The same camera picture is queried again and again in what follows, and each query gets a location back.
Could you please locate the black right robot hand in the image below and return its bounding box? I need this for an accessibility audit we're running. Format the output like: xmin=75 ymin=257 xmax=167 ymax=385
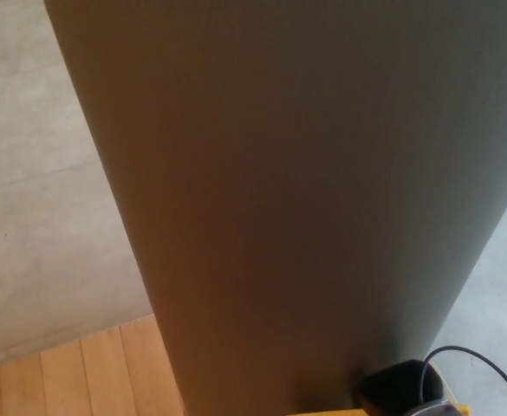
xmin=354 ymin=358 xmax=447 ymax=411

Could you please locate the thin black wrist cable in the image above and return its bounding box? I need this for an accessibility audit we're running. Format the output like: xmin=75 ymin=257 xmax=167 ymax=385
xmin=419 ymin=345 xmax=507 ymax=416

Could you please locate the yellow plastic caution sign board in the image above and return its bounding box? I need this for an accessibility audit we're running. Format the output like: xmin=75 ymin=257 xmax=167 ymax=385
xmin=285 ymin=402 xmax=471 ymax=416

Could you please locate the large round brown pillar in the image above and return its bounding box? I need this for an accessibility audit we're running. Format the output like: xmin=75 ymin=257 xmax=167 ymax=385
xmin=43 ymin=0 xmax=507 ymax=416

